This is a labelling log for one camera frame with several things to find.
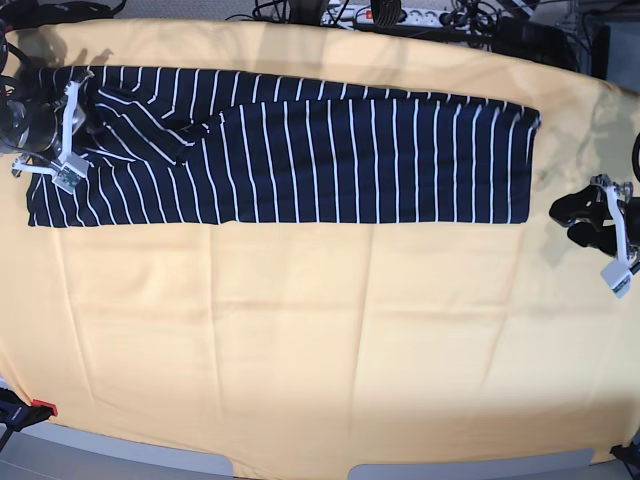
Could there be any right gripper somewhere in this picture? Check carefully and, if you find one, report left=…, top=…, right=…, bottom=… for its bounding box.
left=1, top=99, right=66, bottom=155

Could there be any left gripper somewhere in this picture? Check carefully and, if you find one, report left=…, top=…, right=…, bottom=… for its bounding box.
left=549, top=174, right=639, bottom=260

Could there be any navy white striped T-shirt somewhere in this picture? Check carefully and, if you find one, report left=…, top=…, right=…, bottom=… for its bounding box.
left=26, top=66, right=541, bottom=228

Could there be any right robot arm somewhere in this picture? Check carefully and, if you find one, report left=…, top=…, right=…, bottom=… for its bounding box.
left=1, top=23, right=93, bottom=164

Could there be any black power adapter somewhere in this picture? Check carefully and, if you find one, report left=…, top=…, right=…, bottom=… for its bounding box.
left=492, top=17, right=566, bottom=60

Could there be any black clamp right corner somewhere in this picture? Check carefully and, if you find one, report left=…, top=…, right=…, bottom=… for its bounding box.
left=610, top=442, right=640, bottom=479

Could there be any red black clamp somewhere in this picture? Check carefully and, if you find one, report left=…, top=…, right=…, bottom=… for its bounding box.
left=0, top=388, right=58, bottom=432

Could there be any white power strip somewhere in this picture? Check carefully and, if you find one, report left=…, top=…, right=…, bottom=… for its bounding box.
left=321, top=2, right=448, bottom=29

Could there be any yellow table cloth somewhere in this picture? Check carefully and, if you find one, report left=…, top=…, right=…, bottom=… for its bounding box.
left=1, top=19, right=639, bottom=479

